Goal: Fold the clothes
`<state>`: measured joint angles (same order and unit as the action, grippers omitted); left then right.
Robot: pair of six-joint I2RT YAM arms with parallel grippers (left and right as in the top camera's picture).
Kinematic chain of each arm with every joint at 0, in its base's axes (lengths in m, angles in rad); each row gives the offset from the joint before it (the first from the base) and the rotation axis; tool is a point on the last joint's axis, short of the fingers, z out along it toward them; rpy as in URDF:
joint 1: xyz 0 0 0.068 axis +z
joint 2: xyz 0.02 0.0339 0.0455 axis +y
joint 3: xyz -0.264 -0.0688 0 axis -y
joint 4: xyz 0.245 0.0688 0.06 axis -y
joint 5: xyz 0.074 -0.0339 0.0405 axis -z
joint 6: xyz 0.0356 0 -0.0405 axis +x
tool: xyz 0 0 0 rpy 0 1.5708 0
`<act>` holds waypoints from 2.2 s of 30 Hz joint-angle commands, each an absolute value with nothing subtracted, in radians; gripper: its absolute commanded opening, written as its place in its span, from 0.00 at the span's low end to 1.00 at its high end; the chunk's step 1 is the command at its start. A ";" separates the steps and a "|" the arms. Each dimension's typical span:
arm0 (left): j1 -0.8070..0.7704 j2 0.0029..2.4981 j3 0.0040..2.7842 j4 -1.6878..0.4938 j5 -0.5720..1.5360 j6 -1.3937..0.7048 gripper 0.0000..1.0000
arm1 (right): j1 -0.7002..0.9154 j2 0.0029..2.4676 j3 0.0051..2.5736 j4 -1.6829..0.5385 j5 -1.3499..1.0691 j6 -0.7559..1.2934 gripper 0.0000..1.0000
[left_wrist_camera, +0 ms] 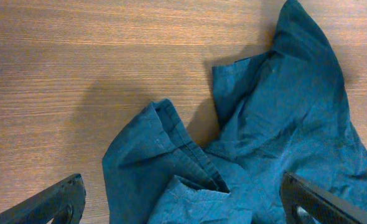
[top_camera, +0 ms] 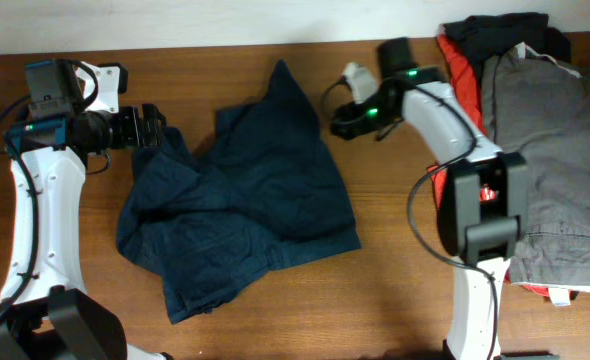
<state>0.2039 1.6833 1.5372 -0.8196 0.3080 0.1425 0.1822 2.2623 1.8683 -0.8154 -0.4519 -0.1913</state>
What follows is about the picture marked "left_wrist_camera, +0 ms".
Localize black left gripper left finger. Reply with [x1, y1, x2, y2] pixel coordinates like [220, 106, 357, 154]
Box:
[0, 174, 86, 224]

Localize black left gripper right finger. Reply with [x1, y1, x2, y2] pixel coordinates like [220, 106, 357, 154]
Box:
[280, 172, 367, 224]

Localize navy blue shorts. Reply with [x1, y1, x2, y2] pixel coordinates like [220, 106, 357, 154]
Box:
[102, 1, 367, 223]

